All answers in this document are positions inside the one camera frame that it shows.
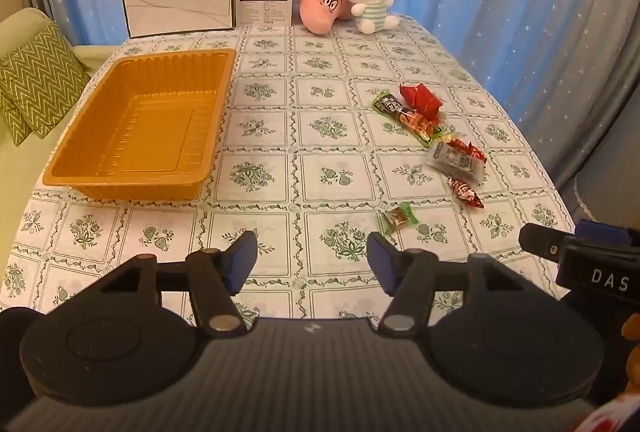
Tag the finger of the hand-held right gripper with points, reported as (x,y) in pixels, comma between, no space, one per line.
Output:
(542,242)
(602,230)

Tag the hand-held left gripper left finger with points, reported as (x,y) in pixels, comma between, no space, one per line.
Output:
(242,257)

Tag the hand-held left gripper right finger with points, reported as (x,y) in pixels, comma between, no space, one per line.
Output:
(382,262)

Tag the small green brown candy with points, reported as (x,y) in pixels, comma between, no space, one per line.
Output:
(399,218)

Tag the small red candy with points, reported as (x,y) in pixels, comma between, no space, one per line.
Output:
(465,194)
(473,152)

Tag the silver snack packet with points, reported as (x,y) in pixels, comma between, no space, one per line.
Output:
(452,162)

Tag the orange green candy packet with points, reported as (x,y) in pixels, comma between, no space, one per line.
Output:
(421,127)

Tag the orange plastic tray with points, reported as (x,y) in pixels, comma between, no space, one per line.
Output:
(150,131)

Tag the person's right hand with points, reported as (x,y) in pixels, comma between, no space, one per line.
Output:
(631,347)

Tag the grey lace-trimmed cloth cover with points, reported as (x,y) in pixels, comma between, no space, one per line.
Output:
(610,202)

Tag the red white printed clothing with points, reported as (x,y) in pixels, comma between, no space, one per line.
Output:
(612,419)

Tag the pale green sofa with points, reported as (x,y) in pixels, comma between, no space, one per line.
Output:
(92,56)

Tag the flat white cardboard box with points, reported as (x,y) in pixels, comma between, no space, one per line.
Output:
(175,11)

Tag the green zigzag pillow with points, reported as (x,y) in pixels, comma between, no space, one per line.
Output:
(12,131)
(42,71)

